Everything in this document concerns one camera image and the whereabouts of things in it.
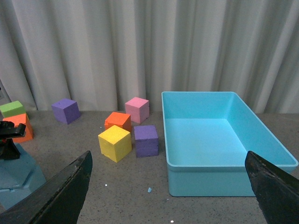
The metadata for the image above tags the orange foam cube on left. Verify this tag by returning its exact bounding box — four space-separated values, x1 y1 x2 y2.
3 113 34 143

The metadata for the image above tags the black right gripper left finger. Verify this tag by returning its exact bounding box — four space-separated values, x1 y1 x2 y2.
0 151 93 224

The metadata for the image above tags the purple foam cube at back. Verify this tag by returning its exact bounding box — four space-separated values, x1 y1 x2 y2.
51 98 81 124

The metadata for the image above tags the white curtain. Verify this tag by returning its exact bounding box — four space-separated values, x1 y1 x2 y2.
0 0 299 113

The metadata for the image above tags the purple foam cube near bin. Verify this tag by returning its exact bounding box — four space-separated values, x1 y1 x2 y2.
134 125 159 158

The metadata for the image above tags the light blue plastic bin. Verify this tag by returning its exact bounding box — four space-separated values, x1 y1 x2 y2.
162 91 299 196

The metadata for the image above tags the light blue foam cube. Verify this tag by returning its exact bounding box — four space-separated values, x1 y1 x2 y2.
0 143 37 189
0 170 46 210

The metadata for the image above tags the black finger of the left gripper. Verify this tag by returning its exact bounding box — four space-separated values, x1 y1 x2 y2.
0 121 26 160

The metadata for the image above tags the green foam cube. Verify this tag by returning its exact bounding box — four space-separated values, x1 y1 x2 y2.
0 101 26 118

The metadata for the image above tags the orange foam cube by yellow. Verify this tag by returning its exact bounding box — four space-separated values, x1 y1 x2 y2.
104 112 132 132

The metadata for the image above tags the pink foam cube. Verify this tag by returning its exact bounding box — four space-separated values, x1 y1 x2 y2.
125 97 150 124

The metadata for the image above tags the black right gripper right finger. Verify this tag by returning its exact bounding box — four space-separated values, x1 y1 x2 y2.
245 151 299 224

